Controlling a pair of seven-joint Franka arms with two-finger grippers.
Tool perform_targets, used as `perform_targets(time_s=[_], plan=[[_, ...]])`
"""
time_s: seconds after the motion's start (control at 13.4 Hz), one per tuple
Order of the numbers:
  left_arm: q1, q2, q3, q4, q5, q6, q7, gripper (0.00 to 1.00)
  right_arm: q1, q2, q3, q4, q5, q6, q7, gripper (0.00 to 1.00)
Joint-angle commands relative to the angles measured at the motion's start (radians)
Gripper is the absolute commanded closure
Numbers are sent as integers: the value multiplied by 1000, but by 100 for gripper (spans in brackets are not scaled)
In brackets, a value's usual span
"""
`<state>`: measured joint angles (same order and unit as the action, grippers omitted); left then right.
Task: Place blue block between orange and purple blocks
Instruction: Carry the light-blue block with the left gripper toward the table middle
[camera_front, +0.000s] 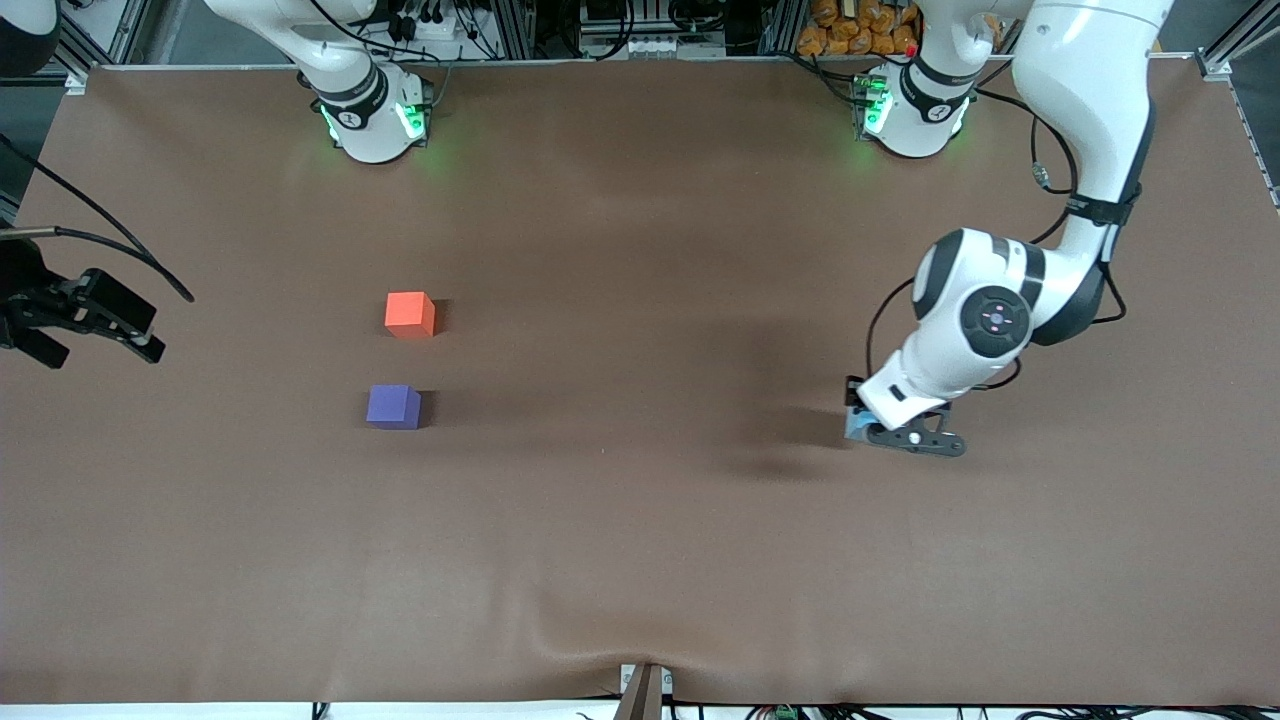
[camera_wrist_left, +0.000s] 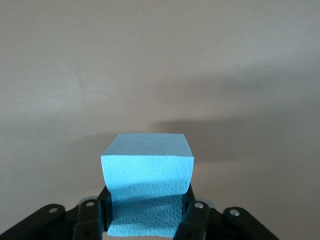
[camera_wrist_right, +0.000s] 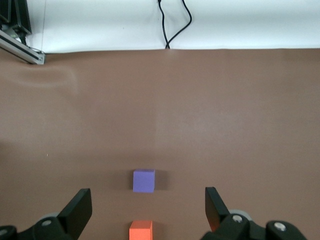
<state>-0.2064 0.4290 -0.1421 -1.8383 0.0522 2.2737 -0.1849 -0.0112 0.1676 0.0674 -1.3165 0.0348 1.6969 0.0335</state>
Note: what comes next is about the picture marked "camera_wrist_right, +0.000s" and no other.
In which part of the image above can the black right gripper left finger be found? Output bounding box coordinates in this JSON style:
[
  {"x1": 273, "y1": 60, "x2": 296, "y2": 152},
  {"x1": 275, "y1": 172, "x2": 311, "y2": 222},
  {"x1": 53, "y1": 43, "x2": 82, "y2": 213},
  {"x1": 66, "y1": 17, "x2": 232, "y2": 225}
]
[{"x1": 17, "y1": 188, "x2": 93, "y2": 240}]

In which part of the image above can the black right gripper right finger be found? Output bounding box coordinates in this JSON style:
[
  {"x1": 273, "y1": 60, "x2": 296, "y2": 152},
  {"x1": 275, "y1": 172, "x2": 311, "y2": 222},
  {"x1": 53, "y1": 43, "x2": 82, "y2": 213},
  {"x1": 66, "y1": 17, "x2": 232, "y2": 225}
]
[{"x1": 202, "y1": 186, "x2": 252, "y2": 240}]

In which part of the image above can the orange foam block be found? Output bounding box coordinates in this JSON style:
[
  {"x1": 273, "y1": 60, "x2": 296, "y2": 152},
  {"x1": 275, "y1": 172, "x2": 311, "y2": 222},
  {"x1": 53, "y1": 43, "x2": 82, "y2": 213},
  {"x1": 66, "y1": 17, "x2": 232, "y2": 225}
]
[{"x1": 129, "y1": 220, "x2": 153, "y2": 240}]

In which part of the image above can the purple foam block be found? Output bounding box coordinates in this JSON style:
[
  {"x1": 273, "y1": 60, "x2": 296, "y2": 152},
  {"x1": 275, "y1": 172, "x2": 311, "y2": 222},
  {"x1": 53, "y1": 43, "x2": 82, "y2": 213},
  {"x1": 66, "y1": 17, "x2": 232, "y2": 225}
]
[{"x1": 132, "y1": 169, "x2": 156, "y2": 193}]

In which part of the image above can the brown table mat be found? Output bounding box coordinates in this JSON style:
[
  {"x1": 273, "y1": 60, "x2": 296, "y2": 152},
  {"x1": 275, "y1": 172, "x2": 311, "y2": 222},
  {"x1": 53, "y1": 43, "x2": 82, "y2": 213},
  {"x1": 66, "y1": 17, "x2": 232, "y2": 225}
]
[{"x1": 0, "y1": 47, "x2": 320, "y2": 240}]

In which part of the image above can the black ribbed box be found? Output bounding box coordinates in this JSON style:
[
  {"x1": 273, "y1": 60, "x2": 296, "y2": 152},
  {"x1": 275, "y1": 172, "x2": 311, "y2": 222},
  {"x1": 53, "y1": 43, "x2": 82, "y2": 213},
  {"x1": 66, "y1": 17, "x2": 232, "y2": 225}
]
[{"x1": 0, "y1": 0, "x2": 33, "y2": 36}]

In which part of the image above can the aluminium profile camera post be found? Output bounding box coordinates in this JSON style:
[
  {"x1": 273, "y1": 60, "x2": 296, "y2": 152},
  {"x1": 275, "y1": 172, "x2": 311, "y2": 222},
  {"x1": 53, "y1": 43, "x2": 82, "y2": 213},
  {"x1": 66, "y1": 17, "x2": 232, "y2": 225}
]
[{"x1": 0, "y1": 29, "x2": 47, "y2": 66}]

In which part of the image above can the black floor cable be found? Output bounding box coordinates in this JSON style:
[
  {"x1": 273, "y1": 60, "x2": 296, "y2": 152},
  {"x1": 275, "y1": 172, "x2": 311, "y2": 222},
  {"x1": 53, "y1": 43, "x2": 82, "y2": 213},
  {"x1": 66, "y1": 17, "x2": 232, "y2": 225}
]
[
  {"x1": 166, "y1": 0, "x2": 193, "y2": 50},
  {"x1": 157, "y1": 0, "x2": 169, "y2": 50}
]

